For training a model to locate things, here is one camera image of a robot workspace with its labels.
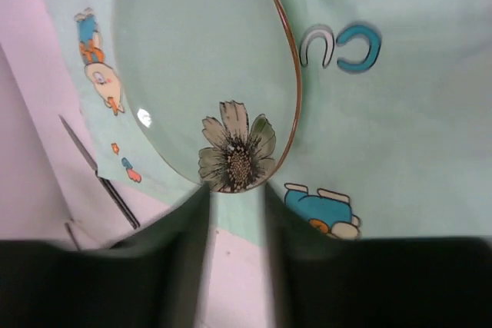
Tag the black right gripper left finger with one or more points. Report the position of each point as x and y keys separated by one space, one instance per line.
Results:
x=150 y=279

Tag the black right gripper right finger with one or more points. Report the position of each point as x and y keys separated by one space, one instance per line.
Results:
x=319 y=281

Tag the green cartoon print cloth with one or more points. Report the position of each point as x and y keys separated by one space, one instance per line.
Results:
x=394 y=132

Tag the pale green floral plate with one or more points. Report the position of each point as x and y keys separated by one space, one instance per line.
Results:
x=215 y=85

